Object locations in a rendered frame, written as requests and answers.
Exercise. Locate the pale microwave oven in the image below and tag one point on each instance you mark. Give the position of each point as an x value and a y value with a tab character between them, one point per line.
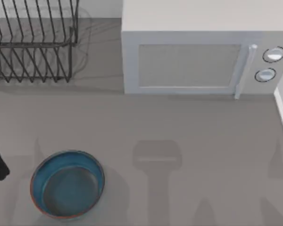
202	23

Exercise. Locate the small microwave knob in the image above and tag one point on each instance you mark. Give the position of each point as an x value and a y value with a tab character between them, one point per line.
265	75

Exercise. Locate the blue bowl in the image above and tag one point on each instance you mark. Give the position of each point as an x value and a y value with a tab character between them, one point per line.
68	186

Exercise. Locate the large microwave knob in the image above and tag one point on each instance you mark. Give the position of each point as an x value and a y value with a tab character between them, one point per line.
273	54

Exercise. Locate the microwave door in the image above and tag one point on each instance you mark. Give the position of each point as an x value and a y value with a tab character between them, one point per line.
188	66

